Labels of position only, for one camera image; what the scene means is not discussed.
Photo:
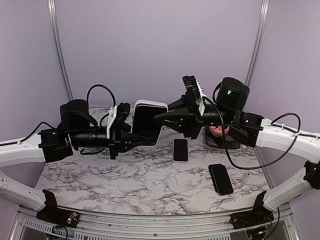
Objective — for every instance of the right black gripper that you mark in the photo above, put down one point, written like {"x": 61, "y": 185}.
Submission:
{"x": 189, "y": 121}

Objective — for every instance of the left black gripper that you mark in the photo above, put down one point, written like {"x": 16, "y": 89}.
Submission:
{"x": 120, "y": 139}

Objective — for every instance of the lavender phone case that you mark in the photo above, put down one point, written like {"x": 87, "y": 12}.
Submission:
{"x": 148, "y": 105}

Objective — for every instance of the black phone with silver edge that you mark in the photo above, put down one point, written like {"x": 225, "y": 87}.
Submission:
{"x": 180, "y": 150}

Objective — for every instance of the black phone teal edge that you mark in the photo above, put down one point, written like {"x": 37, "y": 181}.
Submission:
{"x": 222, "y": 181}

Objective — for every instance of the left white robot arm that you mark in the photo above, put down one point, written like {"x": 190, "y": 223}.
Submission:
{"x": 47, "y": 146}

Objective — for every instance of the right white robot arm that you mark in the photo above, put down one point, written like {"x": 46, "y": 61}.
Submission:
{"x": 254, "y": 130}

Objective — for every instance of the black phone case near right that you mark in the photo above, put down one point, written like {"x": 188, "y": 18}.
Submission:
{"x": 211, "y": 167}

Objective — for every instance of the red white patterned bowl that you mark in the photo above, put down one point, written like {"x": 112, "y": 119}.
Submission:
{"x": 218, "y": 130}

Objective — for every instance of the black floral cloth mat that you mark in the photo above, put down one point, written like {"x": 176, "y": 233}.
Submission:
{"x": 220, "y": 142}

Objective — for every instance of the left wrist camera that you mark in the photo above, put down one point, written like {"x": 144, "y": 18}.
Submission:
{"x": 116, "y": 119}

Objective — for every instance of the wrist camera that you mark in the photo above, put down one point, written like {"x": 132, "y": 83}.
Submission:
{"x": 195, "y": 95}
{"x": 116, "y": 119}

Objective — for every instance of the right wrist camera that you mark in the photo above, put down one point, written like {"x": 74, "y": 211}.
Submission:
{"x": 195, "y": 95}

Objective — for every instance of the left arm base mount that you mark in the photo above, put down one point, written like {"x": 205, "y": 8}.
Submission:
{"x": 53, "y": 214}

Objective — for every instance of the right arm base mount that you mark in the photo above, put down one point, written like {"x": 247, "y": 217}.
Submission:
{"x": 256, "y": 216}

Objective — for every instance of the right aluminium frame post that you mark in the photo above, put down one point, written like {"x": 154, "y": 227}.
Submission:
{"x": 258, "y": 42}

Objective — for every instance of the aluminium frame post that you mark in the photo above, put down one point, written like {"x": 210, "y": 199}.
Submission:
{"x": 59, "y": 49}
{"x": 258, "y": 42}

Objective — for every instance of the front aluminium rail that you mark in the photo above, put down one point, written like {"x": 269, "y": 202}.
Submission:
{"x": 111, "y": 226}

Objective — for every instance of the left aluminium frame post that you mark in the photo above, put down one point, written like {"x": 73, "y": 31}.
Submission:
{"x": 59, "y": 49}

